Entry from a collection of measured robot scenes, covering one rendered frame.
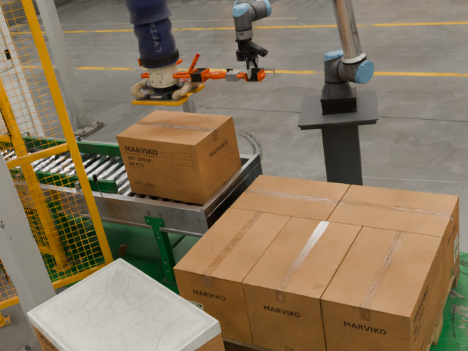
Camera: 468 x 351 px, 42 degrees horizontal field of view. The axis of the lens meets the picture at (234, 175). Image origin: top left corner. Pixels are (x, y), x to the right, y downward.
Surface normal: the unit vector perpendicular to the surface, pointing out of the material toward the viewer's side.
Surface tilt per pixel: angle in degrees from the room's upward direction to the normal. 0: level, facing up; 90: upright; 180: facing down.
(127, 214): 90
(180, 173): 90
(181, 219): 90
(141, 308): 0
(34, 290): 90
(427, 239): 0
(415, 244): 0
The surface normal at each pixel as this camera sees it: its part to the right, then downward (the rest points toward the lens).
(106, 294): -0.17, -0.87
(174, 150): -0.52, 0.47
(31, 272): 0.87, 0.10
